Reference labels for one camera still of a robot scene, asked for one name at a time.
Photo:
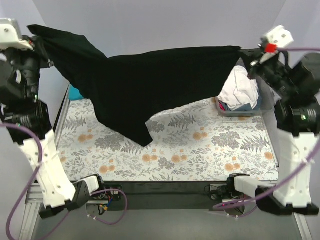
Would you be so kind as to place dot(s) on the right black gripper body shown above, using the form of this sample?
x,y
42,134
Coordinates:
x,y
256,66

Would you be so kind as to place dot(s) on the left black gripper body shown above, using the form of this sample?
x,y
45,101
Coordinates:
x,y
40,52

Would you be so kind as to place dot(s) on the black t shirt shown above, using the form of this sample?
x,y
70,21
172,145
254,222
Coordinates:
x,y
127,90

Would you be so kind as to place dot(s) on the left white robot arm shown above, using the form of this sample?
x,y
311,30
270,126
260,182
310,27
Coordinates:
x,y
28,122

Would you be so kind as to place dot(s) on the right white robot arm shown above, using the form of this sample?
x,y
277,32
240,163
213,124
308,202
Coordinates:
x,y
297,114

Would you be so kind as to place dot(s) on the clear plastic bin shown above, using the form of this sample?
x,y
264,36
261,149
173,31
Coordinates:
x,y
265,92

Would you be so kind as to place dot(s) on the white t shirt in bin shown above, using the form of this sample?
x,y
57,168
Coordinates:
x,y
239,90

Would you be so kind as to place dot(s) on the folded teal t shirt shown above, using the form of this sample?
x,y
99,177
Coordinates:
x,y
74,94

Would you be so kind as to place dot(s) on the floral patterned table mat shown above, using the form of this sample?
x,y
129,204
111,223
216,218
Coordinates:
x,y
191,143

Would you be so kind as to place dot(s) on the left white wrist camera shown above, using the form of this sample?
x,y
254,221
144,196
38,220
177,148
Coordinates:
x,y
10,32

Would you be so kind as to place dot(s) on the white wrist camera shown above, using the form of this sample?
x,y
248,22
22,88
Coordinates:
x,y
10,32
276,38

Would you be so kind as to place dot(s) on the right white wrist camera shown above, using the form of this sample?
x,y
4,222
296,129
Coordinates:
x,y
276,38

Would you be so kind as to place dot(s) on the aluminium frame rail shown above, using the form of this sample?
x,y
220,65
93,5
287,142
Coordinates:
x,y
181,224

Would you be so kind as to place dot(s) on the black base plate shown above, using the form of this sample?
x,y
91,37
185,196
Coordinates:
x,y
166,195

